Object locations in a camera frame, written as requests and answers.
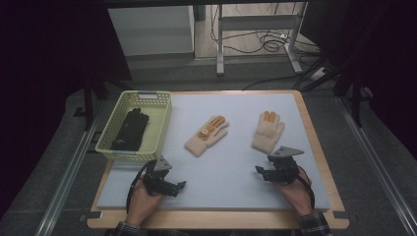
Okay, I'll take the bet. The black stand leg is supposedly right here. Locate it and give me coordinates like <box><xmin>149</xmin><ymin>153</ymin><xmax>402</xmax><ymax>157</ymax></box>
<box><xmin>82</xmin><ymin>73</ymin><xmax>111</xmax><ymax>132</ymax></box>

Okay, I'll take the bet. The black glove with small logo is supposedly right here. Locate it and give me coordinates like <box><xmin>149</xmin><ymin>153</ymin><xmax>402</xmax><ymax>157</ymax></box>
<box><xmin>110</xmin><ymin>107</ymin><xmax>149</xmax><ymax>152</ymax></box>

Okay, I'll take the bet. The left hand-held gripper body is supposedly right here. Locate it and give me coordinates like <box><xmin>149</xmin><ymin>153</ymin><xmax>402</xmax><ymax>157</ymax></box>
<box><xmin>142</xmin><ymin>155</ymin><xmax>175</xmax><ymax>198</ymax></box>

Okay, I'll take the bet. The person's left hand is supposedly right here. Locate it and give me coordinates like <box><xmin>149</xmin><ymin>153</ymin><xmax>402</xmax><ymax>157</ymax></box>
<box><xmin>125</xmin><ymin>178</ymin><xmax>164</xmax><ymax>227</ymax></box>

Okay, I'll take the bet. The black tripod stand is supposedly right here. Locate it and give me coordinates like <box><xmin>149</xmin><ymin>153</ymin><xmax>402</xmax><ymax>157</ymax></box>
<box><xmin>294</xmin><ymin>52</ymin><xmax>375</xmax><ymax>129</ymax></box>

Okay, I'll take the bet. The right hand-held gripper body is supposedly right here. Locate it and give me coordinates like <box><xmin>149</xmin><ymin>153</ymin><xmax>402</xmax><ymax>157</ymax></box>
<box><xmin>266</xmin><ymin>146</ymin><xmax>306</xmax><ymax>185</ymax></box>

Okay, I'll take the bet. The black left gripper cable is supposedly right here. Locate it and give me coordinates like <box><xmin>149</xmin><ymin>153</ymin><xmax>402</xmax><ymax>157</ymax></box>
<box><xmin>125</xmin><ymin>159</ymin><xmax>156</xmax><ymax>214</ymax></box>

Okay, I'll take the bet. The beige glove with orange fingertips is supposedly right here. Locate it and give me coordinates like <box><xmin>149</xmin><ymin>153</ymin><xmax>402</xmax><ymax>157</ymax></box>
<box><xmin>251</xmin><ymin>110</ymin><xmax>286</xmax><ymax>155</ymax></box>

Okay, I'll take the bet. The aluminium rail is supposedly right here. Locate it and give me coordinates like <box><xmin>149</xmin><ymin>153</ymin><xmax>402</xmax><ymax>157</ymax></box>
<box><xmin>33</xmin><ymin>97</ymin><xmax>106</xmax><ymax>236</ymax></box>
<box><xmin>335</xmin><ymin>95</ymin><xmax>417</xmax><ymax>236</ymax></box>

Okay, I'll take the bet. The pale yellow plastic basket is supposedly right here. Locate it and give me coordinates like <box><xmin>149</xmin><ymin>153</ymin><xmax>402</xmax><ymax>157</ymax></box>
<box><xmin>94</xmin><ymin>90</ymin><xmax>173</xmax><ymax>163</ymax></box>

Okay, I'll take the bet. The black table corner bracket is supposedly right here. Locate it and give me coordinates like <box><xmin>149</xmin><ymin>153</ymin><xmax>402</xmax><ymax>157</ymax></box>
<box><xmin>79</xmin><ymin>210</ymin><xmax>103</xmax><ymax>223</ymax></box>
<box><xmin>331</xmin><ymin>209</ymin><xmax>350</xmax><ymax>220</ymax></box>

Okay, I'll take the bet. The white metal stand frame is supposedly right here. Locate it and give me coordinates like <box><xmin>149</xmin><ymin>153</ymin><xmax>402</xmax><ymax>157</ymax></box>
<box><xmin>215</xmin><ymin>2</ymin><xmax>309</xmax><ymax>77</ymax></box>

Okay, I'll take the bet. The tangle of black floor cables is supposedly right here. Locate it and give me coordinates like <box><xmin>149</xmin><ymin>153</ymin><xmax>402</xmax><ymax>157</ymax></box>
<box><xmin>210</xmin><ymin>3</ymin><xmax>322</xmax><ymax>56</ymax></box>

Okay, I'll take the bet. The light grey foam mat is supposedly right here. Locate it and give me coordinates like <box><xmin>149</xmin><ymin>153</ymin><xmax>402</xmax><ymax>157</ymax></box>
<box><xmin>96</xmin><ymin>92</ymin><xmax>330</xmax><ymax>212</ymax></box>

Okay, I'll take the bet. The black and red right gripper cable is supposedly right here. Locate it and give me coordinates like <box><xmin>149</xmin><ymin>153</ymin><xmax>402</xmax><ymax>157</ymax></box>
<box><xmin>295</xmin><ymin>166</ymin><xmax>317</xmax><ymax>210</ymax></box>

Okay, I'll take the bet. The person's right hand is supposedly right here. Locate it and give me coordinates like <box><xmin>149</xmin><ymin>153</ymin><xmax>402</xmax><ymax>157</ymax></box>
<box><xmin>272</xmin><ymin>167</ymin><xmax>316</xmax><ymax>217</ymax></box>

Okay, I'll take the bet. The beige glove with orange animal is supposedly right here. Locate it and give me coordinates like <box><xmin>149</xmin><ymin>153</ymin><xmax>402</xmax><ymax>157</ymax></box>
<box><xmin>184</xmin><ymin>114</ymin><xmax>230</xmax><ymax>158</ymax></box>

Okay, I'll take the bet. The white cabinet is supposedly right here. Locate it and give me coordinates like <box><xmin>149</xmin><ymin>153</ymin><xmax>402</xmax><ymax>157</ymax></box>
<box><xmin>107</xmin><ymin>5</ymin><xmax>196</xmax><ymax>57</ymax></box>

